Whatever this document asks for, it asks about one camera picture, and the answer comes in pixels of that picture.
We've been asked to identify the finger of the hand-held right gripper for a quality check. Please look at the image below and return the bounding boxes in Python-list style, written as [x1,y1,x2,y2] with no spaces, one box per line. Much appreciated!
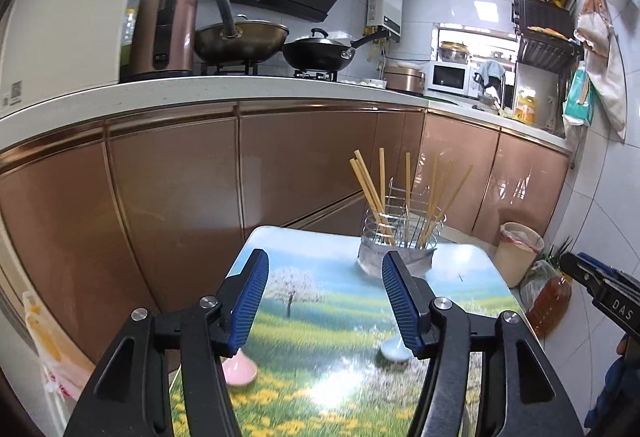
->
[557,251,608,298]

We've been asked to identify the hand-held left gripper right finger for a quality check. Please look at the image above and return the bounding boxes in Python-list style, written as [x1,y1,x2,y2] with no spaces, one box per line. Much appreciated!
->
[381,249,586,437]

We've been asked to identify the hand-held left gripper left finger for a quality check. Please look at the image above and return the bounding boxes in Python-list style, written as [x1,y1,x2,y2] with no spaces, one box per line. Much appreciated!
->
[62,248,271,437]

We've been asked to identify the light blue ceramic spoon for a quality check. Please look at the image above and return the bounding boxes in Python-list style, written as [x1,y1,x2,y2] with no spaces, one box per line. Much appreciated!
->
[380,334,416,363]

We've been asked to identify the pink ceramic spoon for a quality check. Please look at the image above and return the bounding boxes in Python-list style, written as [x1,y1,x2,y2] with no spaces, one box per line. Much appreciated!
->
[220,347,259,387]

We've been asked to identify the bamboo chopstick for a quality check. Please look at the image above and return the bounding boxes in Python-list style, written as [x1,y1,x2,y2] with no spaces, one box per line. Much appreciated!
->
[429,164,474,230]
[349,158,391,240]
[404,152,412,238]
[354,148,398,247]
[420,160,455,249]
[378,147,388,223]

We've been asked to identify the chrome wire utensil holder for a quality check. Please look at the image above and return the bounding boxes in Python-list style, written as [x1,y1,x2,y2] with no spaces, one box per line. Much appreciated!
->
[357,184,448,278]

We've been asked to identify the person's right forearm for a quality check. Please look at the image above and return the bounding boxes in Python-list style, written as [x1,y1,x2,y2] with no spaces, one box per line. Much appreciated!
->
[585,342,640,433]

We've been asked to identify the plastic bag with greens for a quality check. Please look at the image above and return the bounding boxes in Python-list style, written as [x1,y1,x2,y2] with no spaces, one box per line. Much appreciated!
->
[520,237,576,298]

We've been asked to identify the grey printed cloth wrap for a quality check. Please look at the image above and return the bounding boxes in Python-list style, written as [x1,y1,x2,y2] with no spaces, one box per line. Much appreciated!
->
[357,237,436,279]

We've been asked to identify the amber oil bottle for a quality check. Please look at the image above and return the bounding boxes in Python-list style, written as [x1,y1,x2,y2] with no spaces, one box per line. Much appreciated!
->
[525,274,573,338]

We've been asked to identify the beige trash bin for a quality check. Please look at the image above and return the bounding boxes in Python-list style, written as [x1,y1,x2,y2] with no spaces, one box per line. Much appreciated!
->
[492,221,546,289]

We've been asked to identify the copper kitchen base cabinet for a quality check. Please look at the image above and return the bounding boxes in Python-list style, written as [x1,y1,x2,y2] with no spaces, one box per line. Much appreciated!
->
[0,100,571,368]

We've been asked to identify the yellow cooking oil bottle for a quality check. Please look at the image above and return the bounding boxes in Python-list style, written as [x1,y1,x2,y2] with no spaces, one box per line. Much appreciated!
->
[515,90,538,124]

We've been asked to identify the teal tissue pack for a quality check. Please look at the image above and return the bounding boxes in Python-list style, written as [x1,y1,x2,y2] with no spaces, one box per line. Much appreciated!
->
[562,62,596,125]

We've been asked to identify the white hanging bags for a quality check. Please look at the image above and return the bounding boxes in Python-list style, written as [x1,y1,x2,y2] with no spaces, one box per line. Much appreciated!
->
[572,0,628,143]

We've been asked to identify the yellow and pink plastic bag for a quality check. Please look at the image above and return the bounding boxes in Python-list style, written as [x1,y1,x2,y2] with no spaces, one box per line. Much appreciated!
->
[22,289,96,403]

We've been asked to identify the white kitchen countertop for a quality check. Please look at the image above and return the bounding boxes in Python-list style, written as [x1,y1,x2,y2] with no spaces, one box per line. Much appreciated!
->
[0,72,571,153]

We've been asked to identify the light blue towel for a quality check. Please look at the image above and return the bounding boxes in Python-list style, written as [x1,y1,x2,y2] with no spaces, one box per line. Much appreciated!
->
[472,60,507,90]

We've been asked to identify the dark dish rack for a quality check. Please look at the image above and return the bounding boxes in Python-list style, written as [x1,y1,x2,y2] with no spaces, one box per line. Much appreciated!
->
[511,0,583,68]

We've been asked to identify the copper rice cooker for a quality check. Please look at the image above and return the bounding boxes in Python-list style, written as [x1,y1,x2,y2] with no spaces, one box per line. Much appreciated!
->
[382,64,426,94]

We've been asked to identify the white microwave oven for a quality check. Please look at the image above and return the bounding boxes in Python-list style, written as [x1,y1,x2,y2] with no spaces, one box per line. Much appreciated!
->
[420,61,476,98]

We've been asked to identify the gas stove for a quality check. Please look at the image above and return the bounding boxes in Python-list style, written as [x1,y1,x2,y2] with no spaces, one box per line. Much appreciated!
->
[200,60,341,83]

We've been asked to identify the steel pot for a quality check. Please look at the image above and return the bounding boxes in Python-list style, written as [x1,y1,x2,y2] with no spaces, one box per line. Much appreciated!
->
[437,41,471,63]

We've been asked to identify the black wok with lid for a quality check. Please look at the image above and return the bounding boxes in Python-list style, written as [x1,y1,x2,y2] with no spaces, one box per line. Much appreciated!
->
[281,27,391,72]

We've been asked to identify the bronze wok with lid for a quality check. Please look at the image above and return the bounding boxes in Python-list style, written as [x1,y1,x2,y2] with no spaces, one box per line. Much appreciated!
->
[192,0,291,68]

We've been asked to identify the copper soy milk machine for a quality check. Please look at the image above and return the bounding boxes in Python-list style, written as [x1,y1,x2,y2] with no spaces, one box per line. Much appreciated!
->
[127,0,201,78]

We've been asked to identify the white water heater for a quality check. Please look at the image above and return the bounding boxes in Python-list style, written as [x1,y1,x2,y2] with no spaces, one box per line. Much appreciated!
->
[366,0,405,40]

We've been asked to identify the white refrigerator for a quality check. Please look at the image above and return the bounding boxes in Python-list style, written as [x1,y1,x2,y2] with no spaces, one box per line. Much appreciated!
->
[0,0,138,118]

